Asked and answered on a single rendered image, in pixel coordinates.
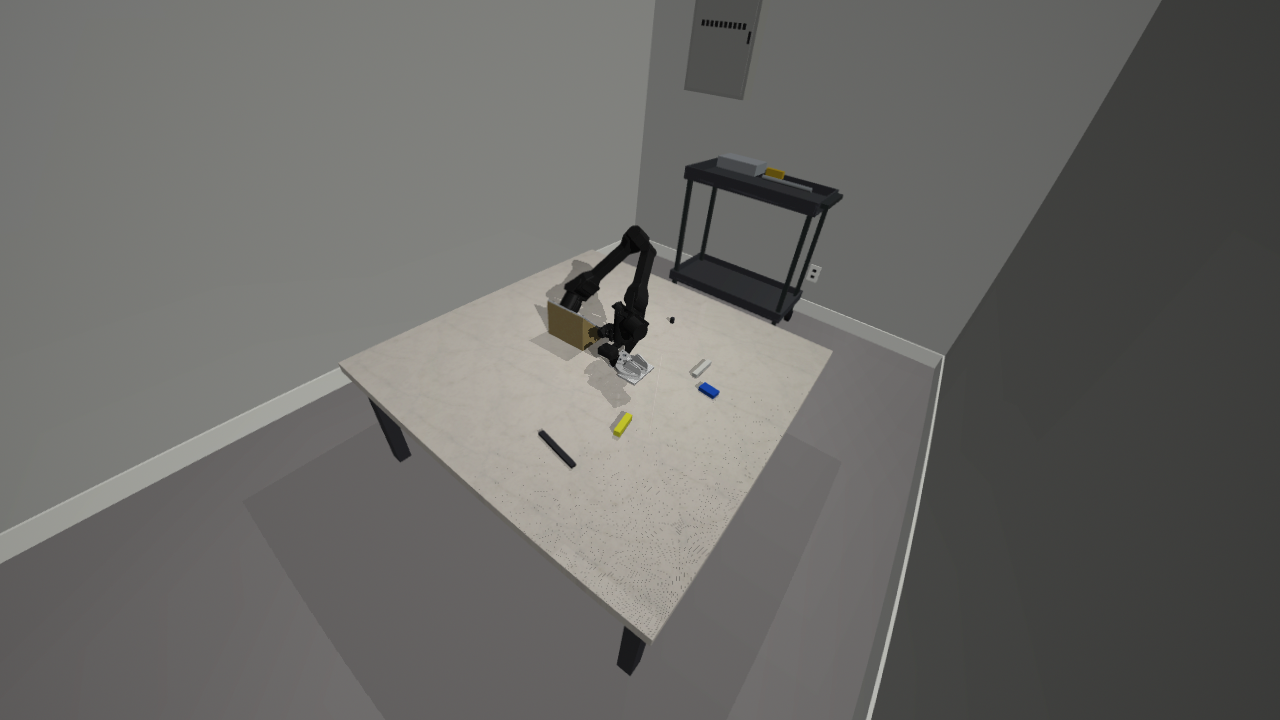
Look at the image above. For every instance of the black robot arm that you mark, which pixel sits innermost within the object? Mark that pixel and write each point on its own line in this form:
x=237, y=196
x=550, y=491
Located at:
x=629, y=317

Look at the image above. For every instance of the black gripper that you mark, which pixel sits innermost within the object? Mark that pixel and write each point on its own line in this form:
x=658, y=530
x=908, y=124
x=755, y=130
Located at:
x=620, y=338

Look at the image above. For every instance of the black flat bar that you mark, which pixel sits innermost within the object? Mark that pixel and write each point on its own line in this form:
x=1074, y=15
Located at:
x=569, y=461

